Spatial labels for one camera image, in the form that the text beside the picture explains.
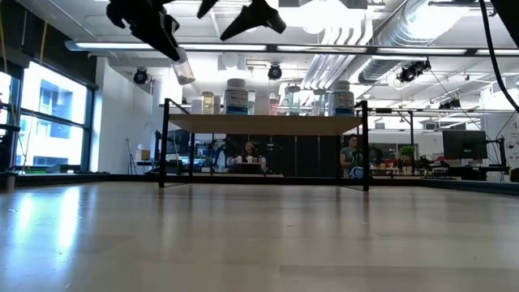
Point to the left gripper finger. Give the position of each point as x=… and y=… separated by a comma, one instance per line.
x=156, y=38
x=171, y=28

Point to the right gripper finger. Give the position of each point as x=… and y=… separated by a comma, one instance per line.
x=259, y=18
x=207, y=7

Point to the clear bottle with blue pills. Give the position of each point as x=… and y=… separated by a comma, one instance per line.
x=183, y=69

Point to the pale green pill bottle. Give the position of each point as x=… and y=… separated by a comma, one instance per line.
x=207, y=104

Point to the large white medicine bottle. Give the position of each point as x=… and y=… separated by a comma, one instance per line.
x=342, y=101
x=236, y=99

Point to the small pill bottle white cap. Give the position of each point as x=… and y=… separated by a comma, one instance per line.
x=251, y=108

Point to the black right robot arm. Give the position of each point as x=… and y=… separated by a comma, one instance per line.
x=511, y=16

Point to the round black spotlight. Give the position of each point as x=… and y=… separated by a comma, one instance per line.
x=140, y=76
x=274, y=72

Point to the long ceiling light strip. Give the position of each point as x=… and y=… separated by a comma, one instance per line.
x=223, y=47

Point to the cardboard box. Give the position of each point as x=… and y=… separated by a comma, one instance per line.
x=142, y=155

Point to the large window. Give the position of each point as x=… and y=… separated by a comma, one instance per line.
x=52, y=113

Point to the person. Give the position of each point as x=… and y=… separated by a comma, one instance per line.
x=248, y=152
x=349, y=156

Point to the black ceiling spotlight cluster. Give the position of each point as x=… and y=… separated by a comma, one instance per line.
x=411, y=72
x=450, y=104

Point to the small grey cylinder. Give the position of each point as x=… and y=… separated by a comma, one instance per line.
x=10, y=183

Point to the black computer monitor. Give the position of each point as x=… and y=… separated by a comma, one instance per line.
x=464, y=144

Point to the wooden shelf black metal frame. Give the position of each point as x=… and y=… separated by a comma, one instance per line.
x=263, y=125

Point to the silver ventilation duct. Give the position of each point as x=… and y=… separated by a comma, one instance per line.
x=405, y=28

